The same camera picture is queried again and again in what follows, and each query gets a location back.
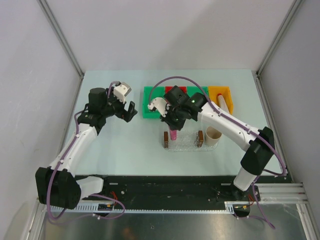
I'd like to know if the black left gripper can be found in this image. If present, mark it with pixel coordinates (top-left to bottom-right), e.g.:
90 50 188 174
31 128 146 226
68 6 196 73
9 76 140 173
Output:
101 87 137 122

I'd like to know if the pink toothpaste tube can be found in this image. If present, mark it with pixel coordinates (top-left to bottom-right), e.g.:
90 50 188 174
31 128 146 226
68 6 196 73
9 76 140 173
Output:
169 129 177 141

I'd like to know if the clear glass tray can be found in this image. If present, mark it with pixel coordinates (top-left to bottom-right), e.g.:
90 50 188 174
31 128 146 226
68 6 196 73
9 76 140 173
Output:
162 130 218 152

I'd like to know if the beige cup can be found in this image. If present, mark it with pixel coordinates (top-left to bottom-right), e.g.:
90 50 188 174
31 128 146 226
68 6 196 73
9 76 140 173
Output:
204 126 222 147

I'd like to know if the white toothpaste tube red cap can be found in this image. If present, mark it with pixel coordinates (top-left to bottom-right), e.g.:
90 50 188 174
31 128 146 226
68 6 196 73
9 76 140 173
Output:
217 93 230 114

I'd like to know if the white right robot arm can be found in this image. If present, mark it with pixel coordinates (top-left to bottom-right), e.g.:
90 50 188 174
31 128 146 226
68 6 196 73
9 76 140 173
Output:
150 86 275 201

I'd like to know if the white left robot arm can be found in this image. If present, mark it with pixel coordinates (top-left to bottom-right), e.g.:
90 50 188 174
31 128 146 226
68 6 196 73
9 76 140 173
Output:
35 82 138 210

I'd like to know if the red plastic bin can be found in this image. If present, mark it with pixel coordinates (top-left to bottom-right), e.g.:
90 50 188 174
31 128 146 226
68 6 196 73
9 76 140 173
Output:
165 86 187 94

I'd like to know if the green plastic bin with cup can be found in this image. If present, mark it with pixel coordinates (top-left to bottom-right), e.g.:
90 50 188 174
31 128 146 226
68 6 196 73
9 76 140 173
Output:
186 86 209 97

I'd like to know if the green plastic bin far left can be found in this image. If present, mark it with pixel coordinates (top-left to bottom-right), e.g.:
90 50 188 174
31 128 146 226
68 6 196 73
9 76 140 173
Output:
142 86 166 120

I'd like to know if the yellow plastic bin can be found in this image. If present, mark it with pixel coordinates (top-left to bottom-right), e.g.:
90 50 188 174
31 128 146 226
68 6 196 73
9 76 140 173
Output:
208 86 234 115

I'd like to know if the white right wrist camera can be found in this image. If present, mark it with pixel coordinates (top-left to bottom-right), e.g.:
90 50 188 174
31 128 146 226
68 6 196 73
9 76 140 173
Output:
147 97 168 118

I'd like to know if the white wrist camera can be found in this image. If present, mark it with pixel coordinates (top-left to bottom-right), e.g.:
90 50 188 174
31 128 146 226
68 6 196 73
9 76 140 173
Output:
113 82 132 104
147 97 168 118

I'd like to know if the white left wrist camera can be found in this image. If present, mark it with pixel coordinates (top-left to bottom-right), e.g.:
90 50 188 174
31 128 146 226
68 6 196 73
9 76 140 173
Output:
113 82 132 104

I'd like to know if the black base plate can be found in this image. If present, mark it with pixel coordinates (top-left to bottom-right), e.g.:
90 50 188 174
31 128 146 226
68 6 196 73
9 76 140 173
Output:
99 175 261 210

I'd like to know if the aluminium frame post right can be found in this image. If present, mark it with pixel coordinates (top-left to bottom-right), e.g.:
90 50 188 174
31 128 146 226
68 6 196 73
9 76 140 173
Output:
257 0 305 72

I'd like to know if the aluminium frame post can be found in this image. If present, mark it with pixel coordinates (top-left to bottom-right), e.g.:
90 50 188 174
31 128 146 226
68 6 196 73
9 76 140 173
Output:
37 0 85 79
257 0 305 72

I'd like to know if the grey slotted cable duct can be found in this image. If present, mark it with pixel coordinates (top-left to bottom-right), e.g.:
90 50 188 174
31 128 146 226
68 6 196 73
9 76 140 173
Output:
66 202 234 215

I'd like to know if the aluminium frame post left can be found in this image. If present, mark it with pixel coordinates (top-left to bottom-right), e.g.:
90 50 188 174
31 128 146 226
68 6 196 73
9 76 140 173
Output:
37 0 85 79

